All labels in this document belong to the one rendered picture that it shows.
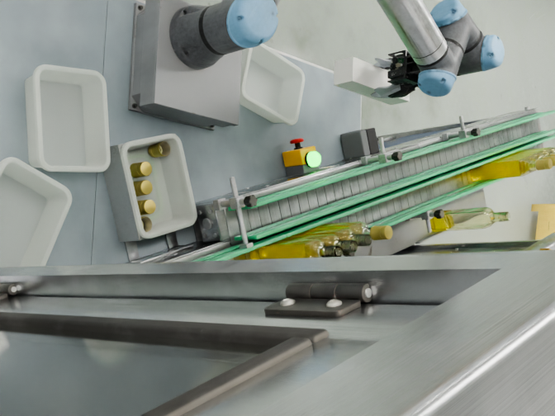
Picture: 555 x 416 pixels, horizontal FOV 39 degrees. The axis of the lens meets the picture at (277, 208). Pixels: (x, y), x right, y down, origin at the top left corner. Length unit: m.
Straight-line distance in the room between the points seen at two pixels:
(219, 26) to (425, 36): 0.46
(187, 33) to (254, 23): 0.18
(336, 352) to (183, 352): 0.10
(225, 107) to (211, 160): 0.16
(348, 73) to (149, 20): 0.50
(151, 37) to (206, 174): 0.38
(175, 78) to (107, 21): 0.21
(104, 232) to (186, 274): 1.26
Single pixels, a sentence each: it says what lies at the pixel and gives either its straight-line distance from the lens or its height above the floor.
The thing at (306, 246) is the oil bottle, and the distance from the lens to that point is 1.79.
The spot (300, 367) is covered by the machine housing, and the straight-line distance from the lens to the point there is 0.36.
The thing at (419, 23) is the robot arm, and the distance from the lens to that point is 1.60.
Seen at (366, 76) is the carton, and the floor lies 1.11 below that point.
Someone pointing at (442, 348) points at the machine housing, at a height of 2.11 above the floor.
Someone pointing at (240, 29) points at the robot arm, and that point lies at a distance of 1.74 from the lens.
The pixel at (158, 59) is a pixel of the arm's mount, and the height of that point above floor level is 0.85.
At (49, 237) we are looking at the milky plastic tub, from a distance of 1.67.
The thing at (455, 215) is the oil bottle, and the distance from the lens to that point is 2.49.
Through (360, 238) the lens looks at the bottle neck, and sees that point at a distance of 1.85.
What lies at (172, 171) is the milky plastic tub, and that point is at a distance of 1.88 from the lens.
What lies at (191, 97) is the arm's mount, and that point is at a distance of 1.88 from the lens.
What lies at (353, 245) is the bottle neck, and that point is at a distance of 1.82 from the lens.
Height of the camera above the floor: 2.27
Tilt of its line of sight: 44 degrees down
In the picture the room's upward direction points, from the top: 85 degrees clockwise
